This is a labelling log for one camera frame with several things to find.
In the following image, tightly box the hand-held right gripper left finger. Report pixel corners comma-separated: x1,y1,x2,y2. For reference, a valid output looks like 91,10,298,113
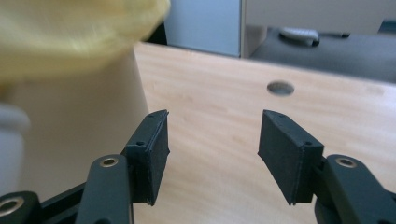
120,108,171,207

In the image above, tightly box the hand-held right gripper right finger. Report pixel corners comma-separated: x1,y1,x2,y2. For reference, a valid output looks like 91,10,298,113
257,108,326,207

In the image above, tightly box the white trash bin with face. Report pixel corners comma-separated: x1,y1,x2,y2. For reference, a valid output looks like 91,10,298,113
0,46,151,203

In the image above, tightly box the yellow plastic trash bag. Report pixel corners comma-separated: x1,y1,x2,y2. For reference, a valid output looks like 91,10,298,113
0,0,172,84

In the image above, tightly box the flat grey round device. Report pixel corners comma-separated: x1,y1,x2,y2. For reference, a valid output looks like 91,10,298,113
277,26,321,49

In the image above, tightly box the white cabinet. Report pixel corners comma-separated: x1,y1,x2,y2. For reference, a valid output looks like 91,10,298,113
163,0,244,59

